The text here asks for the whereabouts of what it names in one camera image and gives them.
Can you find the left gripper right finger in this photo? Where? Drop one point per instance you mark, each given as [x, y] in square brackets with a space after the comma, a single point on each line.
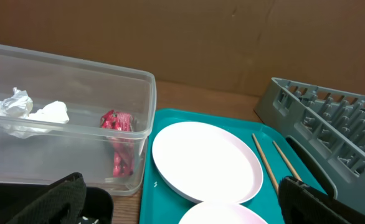
[302, 204]

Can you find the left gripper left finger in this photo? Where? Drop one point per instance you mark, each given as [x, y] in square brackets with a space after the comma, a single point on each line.
[60, 202]

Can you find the wooden chopstick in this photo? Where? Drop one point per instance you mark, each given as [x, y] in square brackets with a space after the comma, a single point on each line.
[266, 164]
[287, 162]

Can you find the red snack wrapper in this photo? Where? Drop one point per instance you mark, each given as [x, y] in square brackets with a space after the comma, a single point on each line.
[123, 159]

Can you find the clear plastic wrap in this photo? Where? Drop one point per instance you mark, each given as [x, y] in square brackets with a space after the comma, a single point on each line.
[20, 105]

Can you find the large white plate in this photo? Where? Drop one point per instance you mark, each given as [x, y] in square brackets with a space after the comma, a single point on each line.
[202, 162]

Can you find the grey dishwasher rack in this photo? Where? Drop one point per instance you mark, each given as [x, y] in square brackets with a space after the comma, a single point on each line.
[326, 127]

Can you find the spilled rice pile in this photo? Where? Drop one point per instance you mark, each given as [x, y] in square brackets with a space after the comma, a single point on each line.
[87, 220]

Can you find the teal plastic tray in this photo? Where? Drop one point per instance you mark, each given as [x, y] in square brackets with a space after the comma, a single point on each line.
[161, 204]

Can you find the black tray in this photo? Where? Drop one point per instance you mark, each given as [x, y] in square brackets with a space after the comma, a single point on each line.
[98, 203]

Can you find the clear plastic bin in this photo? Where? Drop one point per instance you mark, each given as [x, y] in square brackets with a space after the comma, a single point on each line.
[89, 90]

